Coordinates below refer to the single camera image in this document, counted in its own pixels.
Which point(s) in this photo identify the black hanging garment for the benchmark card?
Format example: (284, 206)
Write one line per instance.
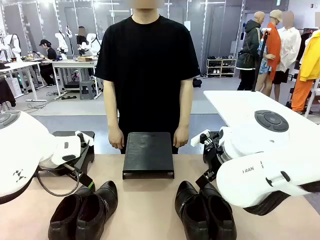
(6, 92)

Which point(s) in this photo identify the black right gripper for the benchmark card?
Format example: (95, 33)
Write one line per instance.
(212, 155)

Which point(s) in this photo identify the person's right hand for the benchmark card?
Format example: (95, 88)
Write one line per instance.
(116, 137)

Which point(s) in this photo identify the black bag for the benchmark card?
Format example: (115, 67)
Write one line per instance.
(197, 83)

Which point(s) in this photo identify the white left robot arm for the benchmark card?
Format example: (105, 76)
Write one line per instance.
(20, 145)

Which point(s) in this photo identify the grey plastic stool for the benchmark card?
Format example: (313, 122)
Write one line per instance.
(87, 90)

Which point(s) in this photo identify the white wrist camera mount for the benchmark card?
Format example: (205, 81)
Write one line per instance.
(197, 140)
(86, 138)

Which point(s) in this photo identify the person in black t-shirt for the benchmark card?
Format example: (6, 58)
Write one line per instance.
(147, 75)

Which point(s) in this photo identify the cardboard box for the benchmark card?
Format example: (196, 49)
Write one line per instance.
(84, 59)

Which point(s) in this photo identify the mannequin in yellow and orange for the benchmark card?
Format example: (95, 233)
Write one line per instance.
(308, 65)

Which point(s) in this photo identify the white desk with grey frame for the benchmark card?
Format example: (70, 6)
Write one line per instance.
(75, 63)

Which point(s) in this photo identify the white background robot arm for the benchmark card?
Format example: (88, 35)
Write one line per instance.
(62, 45)
(92, 43)
(13, 46)

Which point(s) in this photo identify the seated person with black cap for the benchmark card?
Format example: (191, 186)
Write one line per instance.
(48, 60)

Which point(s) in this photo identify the standing person in black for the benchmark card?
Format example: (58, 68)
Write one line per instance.
(82, 40)

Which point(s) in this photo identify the white shoe rack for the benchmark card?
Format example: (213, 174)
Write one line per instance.
(221, 67)

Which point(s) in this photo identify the person's right forearm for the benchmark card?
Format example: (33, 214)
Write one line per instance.
(111, 112)

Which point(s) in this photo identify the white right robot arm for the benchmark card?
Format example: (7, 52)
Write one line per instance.
(250, 180)

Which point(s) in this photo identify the person's left forearm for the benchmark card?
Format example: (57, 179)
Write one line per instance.
(184, 112)

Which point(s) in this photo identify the white power strip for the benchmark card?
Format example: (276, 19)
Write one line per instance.
(36, 100)

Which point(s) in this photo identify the black shoe stand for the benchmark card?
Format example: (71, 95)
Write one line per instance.
(86, 160)
(148, 152)

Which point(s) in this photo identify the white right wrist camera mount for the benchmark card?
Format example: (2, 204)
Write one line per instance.
(197, 140)

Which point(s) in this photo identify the person's left hand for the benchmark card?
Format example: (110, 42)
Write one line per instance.
(180, 137)

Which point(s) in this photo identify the black leather dress shoe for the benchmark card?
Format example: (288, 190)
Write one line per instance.
(97, 207)
(190, 207)
(65, 215)
(220, 217)

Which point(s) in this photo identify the mannequin in dark green jacket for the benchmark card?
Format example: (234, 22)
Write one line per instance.
(250, 47)

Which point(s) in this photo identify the white paper sign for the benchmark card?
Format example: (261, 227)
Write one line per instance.
(187, 25)

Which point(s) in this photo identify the mannequin in orange garment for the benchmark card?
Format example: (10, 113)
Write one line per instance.
(271, 50)

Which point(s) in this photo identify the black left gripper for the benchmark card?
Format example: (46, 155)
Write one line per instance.
(57, 170)

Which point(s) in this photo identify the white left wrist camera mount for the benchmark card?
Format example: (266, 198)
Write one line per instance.
(86, 138)

